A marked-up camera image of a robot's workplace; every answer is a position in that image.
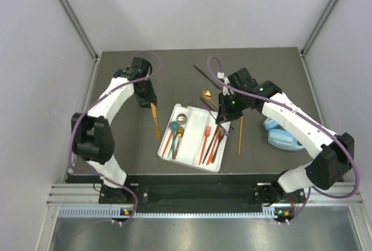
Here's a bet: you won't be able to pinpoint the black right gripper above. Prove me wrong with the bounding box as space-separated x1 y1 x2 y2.
217 91 247 124

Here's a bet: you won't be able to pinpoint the iridescent purple spoon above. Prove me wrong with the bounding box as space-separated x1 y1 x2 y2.
202 104 217 119

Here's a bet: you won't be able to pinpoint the black chopstick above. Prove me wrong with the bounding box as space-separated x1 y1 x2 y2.
199 98 218 112
193 64 222 90

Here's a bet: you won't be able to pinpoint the gold thin utensil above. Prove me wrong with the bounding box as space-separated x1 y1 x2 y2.
202 90 219 109

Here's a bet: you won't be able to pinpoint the orange plastic fork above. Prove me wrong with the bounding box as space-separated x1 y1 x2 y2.
199 125 211 165

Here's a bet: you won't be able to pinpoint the gold metal knife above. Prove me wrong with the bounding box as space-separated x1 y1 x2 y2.
151 103 161 139

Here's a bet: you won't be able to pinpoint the white divided utensil tray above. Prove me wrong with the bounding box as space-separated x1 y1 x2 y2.
158 103 227 173

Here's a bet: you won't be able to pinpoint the orange plastic spoon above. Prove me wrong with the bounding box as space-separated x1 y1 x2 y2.
162 130 173 157

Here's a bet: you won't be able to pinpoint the gold metal spoon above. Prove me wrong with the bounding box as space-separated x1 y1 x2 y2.
172 127 184 160

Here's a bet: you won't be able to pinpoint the orange plastic knife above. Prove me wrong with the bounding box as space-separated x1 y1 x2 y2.
206 128 221 165

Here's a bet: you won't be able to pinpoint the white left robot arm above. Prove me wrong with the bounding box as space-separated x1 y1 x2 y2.
69 57 160 203

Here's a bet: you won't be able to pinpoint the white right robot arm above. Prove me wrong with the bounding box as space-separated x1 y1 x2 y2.
214 68 355 202

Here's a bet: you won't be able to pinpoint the silver metal spoon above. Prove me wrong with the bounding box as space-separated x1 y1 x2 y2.
176 113 187 125

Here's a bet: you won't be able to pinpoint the light blue headphones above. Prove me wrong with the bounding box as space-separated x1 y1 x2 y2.
263 117 305 152

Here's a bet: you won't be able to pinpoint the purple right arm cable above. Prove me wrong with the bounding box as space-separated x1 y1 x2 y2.
206 55 360 224

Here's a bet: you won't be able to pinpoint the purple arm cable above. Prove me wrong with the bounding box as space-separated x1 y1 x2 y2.
67 51 162 224
206 55 360 224

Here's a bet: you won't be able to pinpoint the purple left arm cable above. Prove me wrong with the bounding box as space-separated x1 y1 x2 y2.
67 51 162 224

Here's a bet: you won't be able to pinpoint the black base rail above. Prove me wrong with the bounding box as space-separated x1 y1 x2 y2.
66 172 344 214

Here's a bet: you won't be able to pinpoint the grey cable duct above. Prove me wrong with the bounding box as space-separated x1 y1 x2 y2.
58 203 291 220

